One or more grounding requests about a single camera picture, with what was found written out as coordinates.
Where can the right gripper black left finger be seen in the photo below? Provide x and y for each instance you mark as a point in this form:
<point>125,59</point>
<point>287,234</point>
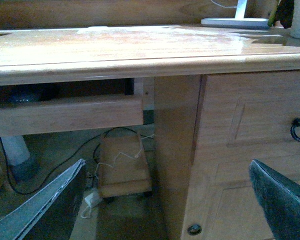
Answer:
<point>51,213</point>

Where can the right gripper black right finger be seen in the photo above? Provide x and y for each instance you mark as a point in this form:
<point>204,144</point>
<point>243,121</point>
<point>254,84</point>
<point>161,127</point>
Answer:
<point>279,197</point>

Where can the grey Logitech wireless mouse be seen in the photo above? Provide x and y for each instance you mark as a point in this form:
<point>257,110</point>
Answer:
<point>24,97</point>

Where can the white pipe with grey base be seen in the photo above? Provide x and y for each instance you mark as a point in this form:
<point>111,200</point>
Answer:
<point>23,163</point>

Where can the white power adapter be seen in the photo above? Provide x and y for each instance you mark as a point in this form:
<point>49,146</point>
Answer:
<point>93,199</point>

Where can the round black cabinet knob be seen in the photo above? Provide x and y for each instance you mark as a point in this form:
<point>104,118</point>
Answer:
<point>194,229</point>

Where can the wooden keyboard tray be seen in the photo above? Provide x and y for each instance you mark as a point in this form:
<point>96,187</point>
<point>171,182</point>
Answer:
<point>70,114</point>

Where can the wooden rolling stand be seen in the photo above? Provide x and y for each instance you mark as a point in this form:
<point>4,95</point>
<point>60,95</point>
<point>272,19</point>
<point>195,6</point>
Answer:
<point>123,168</point>

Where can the wooden desk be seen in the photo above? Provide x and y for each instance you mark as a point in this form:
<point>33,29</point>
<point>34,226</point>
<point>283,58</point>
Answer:
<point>222,98</point>

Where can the white desk lamp base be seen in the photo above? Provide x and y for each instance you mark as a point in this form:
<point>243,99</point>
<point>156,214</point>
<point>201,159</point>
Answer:
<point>239,21</point>

